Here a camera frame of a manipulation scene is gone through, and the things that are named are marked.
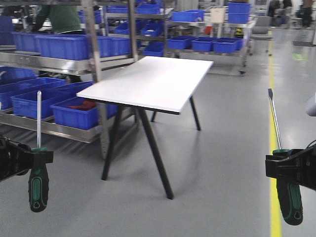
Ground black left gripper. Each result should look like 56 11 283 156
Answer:
0 136 53 182

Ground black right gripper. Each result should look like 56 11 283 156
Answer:
265 144 316 191

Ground cross screwdriver green black handle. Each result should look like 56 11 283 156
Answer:
29 91 49 212

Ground blue bin with red cloth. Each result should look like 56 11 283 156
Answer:
50 97 118 131

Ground steel shelving rack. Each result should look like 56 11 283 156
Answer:
0 0 177 158

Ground person in green shirt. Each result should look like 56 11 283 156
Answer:
32 5 83 35

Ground white table black legs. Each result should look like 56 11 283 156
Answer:
77 56 213 199

